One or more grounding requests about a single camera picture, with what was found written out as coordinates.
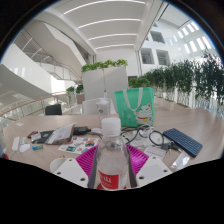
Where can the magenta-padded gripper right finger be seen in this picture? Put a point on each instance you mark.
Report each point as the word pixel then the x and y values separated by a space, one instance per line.
pixel 153 170

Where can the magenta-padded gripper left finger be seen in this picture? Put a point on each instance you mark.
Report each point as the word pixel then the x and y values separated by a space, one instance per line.
pixel 71 171

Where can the clear red-labelled water bottle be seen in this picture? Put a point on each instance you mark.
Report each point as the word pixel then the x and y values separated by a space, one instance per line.
pixel 112 156

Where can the white paper card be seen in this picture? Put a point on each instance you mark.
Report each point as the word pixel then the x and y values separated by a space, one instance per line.
pixel 154 152

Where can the colourful sticker sheet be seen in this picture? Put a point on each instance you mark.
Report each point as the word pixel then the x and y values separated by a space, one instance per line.
pixel 78 145

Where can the clear plastic packet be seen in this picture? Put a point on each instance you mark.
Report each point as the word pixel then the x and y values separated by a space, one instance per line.
pixel 180 161

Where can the brown notebook with paper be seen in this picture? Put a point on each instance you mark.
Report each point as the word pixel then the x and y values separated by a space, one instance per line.
pixel 61 134

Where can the small teal item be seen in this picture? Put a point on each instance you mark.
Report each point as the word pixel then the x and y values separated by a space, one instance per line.
pixel 37 147

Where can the small black device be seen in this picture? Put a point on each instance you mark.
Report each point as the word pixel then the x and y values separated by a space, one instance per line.
pixel 82 130

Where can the white computer mouse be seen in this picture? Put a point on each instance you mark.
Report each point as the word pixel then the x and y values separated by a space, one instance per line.
pixel 24 148

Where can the white power strip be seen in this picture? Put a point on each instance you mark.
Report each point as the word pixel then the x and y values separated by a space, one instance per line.
pixel 15 144

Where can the black office chair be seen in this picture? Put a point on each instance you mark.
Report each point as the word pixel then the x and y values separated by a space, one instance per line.
pixel 53 109

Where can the green tote bag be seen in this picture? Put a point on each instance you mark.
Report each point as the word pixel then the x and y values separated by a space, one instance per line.
pixel 133 106

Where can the clear white-lidded sports bottle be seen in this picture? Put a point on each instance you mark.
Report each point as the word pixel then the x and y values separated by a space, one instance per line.
pixel 102 111

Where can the wood-topped glass railing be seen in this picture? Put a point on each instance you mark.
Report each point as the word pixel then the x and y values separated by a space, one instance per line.
pixel 26 103

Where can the white cabinet with plants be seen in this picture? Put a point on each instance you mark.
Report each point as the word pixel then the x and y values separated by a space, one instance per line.
pixel 103 81

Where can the row of green plants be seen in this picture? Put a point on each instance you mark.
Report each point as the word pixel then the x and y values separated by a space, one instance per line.
pixel 186 80

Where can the white staircase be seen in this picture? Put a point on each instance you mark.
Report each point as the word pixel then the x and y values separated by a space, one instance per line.
pixel 56 43

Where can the group of ceiling lights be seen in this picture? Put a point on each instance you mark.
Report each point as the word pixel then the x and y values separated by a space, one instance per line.
pixel 106 23

